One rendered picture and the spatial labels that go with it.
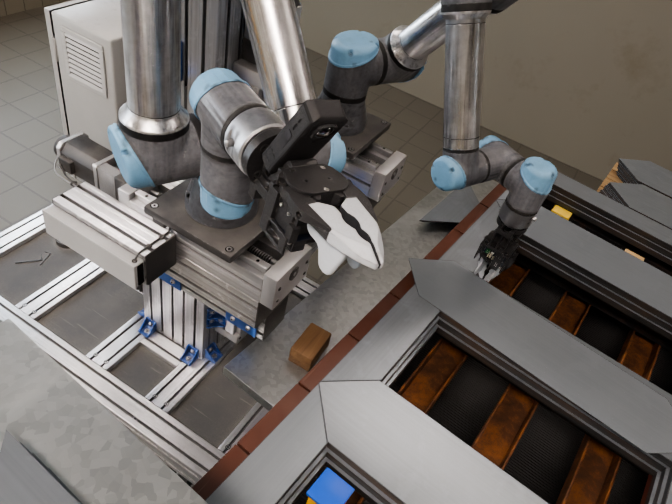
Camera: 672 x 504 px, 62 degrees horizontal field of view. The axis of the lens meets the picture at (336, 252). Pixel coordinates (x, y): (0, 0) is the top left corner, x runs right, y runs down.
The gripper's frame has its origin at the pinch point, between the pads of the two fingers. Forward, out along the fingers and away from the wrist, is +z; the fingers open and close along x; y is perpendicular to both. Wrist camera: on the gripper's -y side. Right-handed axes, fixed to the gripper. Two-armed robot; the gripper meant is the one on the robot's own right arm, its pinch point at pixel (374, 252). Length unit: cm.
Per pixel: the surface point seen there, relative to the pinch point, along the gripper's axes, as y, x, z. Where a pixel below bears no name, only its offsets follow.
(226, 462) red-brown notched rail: 63, -3, -13
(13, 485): 43, 30, -13
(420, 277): 51, -63, -32
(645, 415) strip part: 48, -84, 21
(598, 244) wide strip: 43, -123, -21
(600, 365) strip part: 48, -86, 8
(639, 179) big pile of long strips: 38, -174, -38
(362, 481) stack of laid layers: 58, -22, 2
